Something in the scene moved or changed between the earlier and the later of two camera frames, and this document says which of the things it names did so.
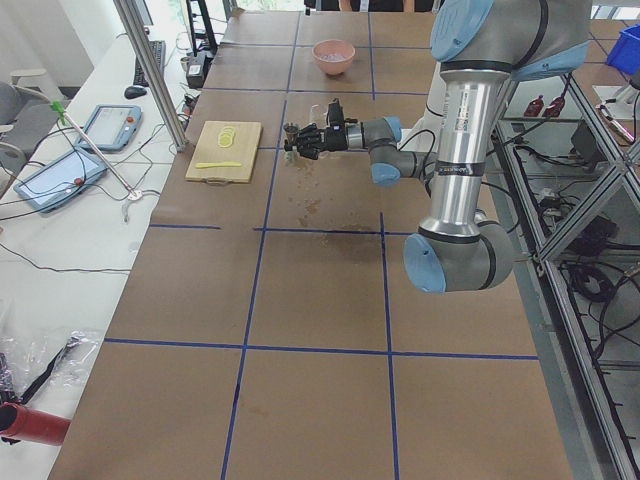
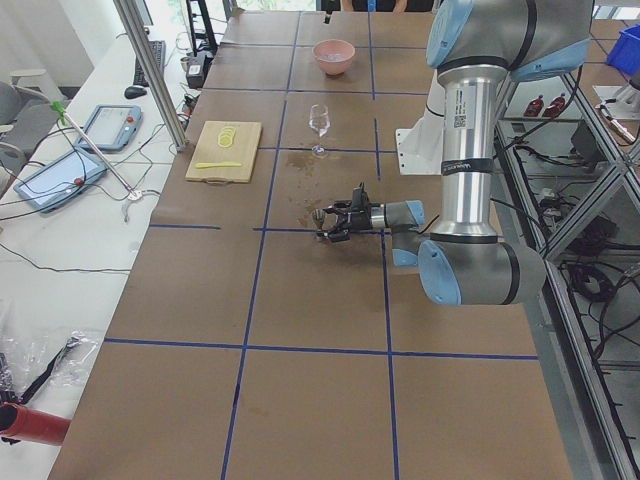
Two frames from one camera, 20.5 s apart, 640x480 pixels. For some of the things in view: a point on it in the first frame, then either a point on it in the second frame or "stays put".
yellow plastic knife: x=224 y=164 stays put
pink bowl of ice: x=334 y=55 stays put
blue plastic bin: x=625 y=52 stays put
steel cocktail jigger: x=291 y=129 → x=319 y=215
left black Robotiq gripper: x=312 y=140 → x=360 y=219
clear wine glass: x=318 y=117 stays put
